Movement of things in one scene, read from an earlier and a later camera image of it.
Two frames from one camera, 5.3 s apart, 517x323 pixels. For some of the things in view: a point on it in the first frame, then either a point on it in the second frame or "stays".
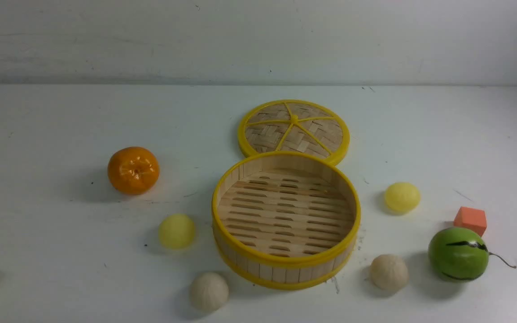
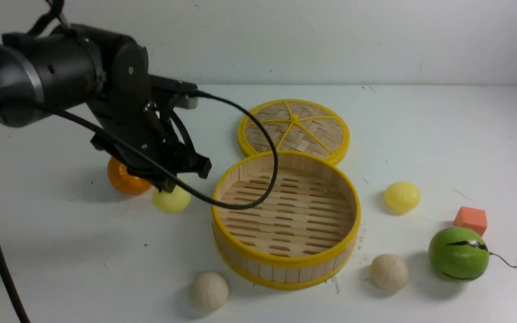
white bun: (209, 291) stays
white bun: (389, 272) stays
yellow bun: (402, 197) stays
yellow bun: (177, 231) to (173, 202)
